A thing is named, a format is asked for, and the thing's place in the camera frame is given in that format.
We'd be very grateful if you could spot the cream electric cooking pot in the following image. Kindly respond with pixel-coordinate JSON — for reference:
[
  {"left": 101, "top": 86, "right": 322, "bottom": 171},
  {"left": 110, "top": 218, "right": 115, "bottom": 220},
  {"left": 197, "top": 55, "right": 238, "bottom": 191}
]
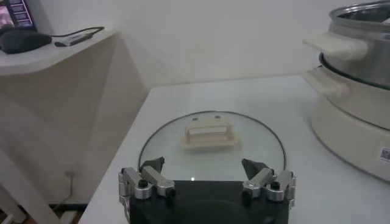
[{"left": 301, "top": 66, "right": 390, "bottom": 183}]

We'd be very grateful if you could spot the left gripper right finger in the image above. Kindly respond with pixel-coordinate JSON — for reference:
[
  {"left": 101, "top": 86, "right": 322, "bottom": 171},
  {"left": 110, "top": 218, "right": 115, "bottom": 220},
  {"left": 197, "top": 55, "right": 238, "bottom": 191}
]
[{"left": 241, "top": 158, "right": 297, "bottom": 209}]

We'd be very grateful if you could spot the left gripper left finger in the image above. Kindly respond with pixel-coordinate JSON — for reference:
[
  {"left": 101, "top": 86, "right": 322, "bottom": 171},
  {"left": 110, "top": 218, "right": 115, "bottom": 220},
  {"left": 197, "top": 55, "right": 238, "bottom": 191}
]
[{"left": 118, "top": 156, "right": 177, "bottom": 222}]

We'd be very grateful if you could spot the black computer mouse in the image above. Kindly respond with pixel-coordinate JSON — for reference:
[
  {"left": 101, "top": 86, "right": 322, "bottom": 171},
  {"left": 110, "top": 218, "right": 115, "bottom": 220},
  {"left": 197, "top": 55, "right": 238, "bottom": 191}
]
[{"left": 0, "top": 29, "right": 52, "bottom": 55}]

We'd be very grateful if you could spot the black usb hub cable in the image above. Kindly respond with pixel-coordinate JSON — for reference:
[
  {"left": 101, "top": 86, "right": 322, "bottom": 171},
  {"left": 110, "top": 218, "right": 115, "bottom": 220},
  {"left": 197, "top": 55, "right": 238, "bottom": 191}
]
[{"left": 51, "top": 26, "right": 105, "bottom": 38}]

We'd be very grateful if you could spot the white side table with mouse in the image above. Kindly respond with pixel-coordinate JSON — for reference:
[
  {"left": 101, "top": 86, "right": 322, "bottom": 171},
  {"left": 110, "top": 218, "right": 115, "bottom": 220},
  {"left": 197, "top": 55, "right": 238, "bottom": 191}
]
[{"left": 0, "top": 27, "right": 149, "bottom": 224}]

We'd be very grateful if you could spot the glass lid with cream handle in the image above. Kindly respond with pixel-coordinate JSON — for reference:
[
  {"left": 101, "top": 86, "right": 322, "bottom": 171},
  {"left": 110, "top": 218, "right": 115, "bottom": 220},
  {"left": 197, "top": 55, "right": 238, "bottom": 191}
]
[{"left": 137, "top": 110, "right": 288, "bottom": 183}]

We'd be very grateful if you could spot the grey usb hub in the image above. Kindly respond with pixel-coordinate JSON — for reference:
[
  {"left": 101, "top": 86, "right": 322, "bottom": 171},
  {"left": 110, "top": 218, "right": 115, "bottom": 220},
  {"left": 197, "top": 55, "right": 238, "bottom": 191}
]
[{"left": 54, "top": 32, "right": 94, "bottom": 47}]

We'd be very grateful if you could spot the black laptop beside mouse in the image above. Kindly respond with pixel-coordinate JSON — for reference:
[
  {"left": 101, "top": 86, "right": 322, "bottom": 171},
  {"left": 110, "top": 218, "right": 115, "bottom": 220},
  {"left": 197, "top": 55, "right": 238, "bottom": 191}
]
[{"left": 0, "top": 0, "right": 37, "bottom": 34}]

